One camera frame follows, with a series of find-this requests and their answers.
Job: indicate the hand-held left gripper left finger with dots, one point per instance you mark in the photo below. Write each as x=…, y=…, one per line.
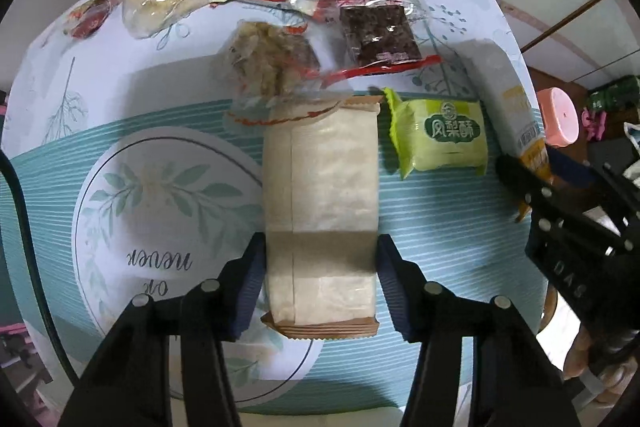
x=250, y=287

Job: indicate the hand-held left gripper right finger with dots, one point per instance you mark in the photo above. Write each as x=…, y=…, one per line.
x=395, y=287

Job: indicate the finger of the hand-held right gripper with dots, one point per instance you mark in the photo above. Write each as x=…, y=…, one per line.
x=570, y=167
x=522, y=184

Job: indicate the white orange snack packet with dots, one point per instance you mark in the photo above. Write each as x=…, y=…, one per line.
x=505, y=97

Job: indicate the green pastry packet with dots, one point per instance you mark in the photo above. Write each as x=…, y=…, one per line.
x=445, y=137

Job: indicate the beige paper snack packet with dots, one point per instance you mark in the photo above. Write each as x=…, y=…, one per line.
x=320, y=187

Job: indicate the dark brownie packet red trim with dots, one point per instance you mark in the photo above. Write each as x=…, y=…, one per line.
x=375, y=32

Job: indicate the mixed nut crisp packet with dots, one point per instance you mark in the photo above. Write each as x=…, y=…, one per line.
x=265, y=62

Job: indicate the red candy packet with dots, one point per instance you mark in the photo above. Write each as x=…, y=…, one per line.
x=90, y=17

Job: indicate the person's right hand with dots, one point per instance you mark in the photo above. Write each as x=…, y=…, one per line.
x=580, y=357

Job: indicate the pink plastic stool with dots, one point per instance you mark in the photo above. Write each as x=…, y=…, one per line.
x=560, y=117

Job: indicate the pink toy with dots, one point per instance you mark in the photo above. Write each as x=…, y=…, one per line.
x=594, y=122

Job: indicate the light blue cloth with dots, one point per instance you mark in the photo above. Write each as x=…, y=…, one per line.
x=632, y=147

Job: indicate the green box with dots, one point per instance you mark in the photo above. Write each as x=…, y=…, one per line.
x=615, y=92

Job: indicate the wooden bed frame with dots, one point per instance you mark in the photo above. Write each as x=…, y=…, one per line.
x=549, y=307

